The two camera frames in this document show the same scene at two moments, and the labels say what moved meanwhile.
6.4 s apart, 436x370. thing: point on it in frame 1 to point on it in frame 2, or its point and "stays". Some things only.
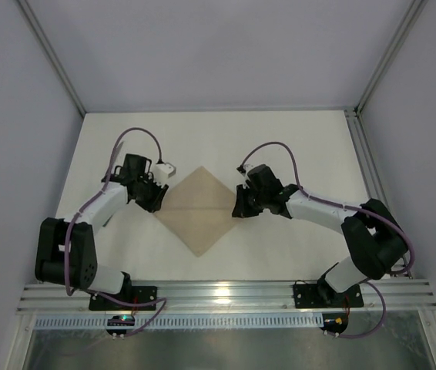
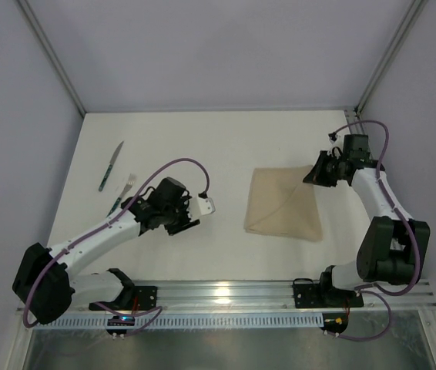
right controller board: (334, 323) stays
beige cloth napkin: (198, 210) to (281, 203)
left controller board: (121, 320) stays
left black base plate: (132, 295) stays
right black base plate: (315, 295) stays
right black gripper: (246, 200) to (319, 168)
